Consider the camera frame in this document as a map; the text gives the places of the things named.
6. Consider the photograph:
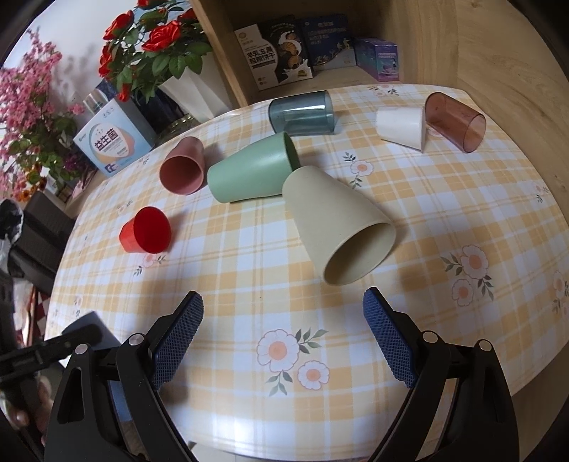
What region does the beige plastic cup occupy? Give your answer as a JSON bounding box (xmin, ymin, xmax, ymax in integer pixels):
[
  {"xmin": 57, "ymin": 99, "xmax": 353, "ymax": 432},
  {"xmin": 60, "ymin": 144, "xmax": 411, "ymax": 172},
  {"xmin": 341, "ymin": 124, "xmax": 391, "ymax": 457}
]
[{"xmin": 283, "ymin": 166, "xmax": 397, "ymax": 286}]

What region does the red plastic cup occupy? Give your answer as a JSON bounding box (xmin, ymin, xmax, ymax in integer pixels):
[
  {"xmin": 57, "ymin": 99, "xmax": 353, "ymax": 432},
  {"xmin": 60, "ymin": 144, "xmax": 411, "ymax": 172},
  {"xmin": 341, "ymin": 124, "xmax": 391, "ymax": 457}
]
[{"xmin": 119, "ymin": 206, "xmax": 172, "ymax": 254}]

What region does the pink plastic cup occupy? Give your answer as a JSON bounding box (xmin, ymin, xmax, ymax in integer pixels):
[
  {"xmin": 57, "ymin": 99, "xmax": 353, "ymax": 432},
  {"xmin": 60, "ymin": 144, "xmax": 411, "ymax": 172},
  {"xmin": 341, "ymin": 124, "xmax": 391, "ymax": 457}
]
[{"xmin": 159, "ymin": 137, "xmax": 206, "ymax": 195}]

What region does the green plastic cup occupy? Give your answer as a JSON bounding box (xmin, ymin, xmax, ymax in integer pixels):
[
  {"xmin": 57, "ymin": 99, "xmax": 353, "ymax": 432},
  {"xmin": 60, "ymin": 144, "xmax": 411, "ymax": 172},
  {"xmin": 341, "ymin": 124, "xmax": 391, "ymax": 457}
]
[{"xmin": 207, "ymin": 132, "xmax": 301, "ymax": 203}]

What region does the small white cup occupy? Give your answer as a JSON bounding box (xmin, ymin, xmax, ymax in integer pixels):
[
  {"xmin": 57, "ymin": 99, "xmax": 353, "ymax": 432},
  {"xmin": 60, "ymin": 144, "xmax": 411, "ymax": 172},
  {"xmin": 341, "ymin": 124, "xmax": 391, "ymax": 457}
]
[{"xmin": 375, "ymin": 106, "xmax": 426, "ymax": 152}]

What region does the brown transparent cup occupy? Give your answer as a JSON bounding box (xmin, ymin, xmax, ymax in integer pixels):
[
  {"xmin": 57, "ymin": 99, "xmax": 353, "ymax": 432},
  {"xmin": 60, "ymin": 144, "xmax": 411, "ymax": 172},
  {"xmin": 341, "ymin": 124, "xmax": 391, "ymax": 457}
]
[{"xmin": 424, "ymin": 92, "xmax": 487, "ymax": 153}]

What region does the dark teal transparent cup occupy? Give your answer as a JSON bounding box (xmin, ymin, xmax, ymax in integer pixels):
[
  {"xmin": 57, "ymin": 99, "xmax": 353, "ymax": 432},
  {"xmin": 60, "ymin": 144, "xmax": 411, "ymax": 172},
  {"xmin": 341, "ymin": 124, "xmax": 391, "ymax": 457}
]
[{"xmin": 268, "ymin": 91, "xmax": 336, "ymax": 137}]

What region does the person's left hand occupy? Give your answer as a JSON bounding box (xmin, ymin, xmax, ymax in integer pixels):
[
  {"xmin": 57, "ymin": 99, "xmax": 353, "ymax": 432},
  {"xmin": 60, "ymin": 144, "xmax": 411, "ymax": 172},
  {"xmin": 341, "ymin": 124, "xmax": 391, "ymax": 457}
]
[{"xmin": 1, "ymin": 375, "xmax": 53, "ymax": 446}]

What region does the white jacket on chair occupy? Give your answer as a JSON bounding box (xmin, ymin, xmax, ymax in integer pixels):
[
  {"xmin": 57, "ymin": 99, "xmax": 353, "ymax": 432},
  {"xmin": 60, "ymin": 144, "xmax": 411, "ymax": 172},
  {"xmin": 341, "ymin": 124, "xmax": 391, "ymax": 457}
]
[{"xmin": 0, "ymin": 198, "xmax": 23, "ymax": 272}]

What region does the black chair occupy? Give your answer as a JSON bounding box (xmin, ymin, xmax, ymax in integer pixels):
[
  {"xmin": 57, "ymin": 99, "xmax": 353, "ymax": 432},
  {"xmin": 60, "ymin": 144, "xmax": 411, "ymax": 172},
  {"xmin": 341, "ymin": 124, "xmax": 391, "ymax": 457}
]
[{"xmin": 8, "ymin": 193, "xmax": 75, "ymax": 295}]

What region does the yellow plaid floral tablecloth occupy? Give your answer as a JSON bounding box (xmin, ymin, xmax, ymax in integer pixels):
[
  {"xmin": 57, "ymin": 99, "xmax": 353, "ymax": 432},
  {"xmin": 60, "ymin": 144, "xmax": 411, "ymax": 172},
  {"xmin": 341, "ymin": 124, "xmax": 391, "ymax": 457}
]
[{"xmin": 46, "ymin": 85, "xmax": 568, "ymax": 461}]

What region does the probiotic box light blue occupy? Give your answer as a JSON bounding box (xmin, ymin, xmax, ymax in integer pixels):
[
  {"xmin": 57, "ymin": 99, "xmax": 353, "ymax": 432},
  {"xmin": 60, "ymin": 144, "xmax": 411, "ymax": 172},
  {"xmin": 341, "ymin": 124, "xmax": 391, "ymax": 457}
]
[{"xmin": 73, "ymin": 98, "xmax": 156, "ymax": 177}]

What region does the pink blossom arrangement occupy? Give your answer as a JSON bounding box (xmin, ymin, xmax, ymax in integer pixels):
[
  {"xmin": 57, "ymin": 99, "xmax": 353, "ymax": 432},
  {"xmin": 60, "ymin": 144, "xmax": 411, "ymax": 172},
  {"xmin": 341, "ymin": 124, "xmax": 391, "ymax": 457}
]
[{"xmin": 1, "ymin": 30, "xmax": 89, "ymax": 203}]

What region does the gold decorative tray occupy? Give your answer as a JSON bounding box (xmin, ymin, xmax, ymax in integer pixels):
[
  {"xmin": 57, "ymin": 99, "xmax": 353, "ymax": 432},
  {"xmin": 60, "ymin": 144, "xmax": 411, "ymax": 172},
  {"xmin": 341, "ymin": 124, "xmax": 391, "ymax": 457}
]
[{"xmin": 154, "ymin": 114, "xmax": 200, "ymax": 148}]

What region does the silver metal can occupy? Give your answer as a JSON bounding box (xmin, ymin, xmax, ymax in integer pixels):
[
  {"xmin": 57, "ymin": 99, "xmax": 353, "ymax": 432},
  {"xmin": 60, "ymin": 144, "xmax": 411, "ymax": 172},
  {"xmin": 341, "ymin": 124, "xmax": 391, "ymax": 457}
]
[{"xmin": 83, "ymin": 88, "xmax": 109, "ymax": 116}]

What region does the white flower pot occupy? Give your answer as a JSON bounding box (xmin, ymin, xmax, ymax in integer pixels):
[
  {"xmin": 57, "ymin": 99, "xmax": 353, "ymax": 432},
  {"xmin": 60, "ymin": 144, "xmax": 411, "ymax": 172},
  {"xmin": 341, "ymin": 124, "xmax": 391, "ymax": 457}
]
[{"xmin": 159, "ymin": 53, "xmax": 233, "ymax": 123}]

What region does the purple box on shelf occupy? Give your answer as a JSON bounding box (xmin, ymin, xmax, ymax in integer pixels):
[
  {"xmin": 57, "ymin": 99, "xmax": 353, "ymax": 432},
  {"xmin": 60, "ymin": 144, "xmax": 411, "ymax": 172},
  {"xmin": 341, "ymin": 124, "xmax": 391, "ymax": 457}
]
[{"xmin": 355, "ymin": 38, "xmax": 399, "ymax": 82}]

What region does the dark blue box on shelf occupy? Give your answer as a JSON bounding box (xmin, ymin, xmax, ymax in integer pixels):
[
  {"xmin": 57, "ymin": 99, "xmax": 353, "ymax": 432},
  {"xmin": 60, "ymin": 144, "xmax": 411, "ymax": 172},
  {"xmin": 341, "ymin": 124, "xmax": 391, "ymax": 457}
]
[{"xmin": 301, "ymin": 14, "xmax": 356, "ymax": 72}]

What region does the red rose bouquet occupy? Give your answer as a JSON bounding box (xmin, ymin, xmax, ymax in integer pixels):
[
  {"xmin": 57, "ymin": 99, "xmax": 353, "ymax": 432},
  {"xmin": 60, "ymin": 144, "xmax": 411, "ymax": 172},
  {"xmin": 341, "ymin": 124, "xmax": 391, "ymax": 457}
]
[{"xmin": 99, "ymin": 0, "xmax": 212, "ymax": 102}]

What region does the wooden shelf unit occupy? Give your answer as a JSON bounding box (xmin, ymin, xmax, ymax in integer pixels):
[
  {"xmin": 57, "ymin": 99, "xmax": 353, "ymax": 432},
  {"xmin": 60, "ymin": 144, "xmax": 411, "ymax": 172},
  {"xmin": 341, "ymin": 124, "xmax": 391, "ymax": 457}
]
[{"xmin": 192, "ymin": 1, "xmax": 568, "ymax": 192}]

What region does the biscuit box on shelf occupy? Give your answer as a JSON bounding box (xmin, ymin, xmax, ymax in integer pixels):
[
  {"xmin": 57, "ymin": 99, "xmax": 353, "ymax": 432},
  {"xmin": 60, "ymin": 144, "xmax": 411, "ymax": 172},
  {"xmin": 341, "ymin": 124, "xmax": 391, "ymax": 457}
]
[{"xmin": 234, "ymin": 15, "xmax": 313, "ymax": 91}]

